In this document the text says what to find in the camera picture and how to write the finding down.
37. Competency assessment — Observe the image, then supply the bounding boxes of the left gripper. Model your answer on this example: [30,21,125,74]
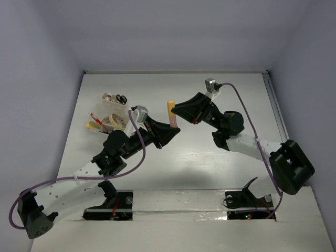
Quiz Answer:
[121,115,179,159]

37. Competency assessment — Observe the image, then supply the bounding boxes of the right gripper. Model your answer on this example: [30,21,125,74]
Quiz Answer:
[169,93,222,131]

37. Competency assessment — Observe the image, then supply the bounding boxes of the pink glue bottle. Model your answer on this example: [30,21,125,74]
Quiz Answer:
[169,113,178,128]

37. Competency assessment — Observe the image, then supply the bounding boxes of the orange marker cap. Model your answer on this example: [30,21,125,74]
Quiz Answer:
[167,101,175,115]

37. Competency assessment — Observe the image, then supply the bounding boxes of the beige masking tape roll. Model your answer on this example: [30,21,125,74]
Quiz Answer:
[109,113,128,131]

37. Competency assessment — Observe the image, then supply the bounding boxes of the black handled scissors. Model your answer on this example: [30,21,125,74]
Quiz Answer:
[116,94,128,105]

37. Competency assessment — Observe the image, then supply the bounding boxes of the clear tape roll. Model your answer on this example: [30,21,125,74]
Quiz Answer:
[102,117,111,125]

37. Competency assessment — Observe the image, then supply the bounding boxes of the pink white stapler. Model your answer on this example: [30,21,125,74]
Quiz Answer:
[105,94,112,101]

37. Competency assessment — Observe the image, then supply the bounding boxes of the red gel pen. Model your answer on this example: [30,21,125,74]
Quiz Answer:
[90,113,102,125]

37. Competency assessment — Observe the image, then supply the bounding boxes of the yellow highlighter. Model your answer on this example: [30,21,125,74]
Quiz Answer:
[86,121,101,130]

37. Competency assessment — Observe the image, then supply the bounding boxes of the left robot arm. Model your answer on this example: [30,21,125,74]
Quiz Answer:
[11,117,180,239]

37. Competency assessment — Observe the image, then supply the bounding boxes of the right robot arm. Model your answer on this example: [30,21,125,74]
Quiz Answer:
[171,93,315,206]

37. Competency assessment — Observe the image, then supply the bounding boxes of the white perforated storage basket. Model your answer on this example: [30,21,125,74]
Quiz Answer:
[86,102,129,134]

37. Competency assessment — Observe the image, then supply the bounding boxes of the cream divided pen holder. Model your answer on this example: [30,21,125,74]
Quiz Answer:
[101,92,129,110]

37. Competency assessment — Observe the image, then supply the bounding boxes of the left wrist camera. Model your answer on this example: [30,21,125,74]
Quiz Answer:
[131,106,148,124]

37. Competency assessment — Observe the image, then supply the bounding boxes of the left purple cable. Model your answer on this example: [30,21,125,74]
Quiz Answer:
[8,110,146,230]

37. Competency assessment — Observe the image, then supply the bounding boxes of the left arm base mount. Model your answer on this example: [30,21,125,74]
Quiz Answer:
[82,191,133,221]

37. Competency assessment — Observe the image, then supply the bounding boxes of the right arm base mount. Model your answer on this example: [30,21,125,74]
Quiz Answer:
[222,177,274,220]

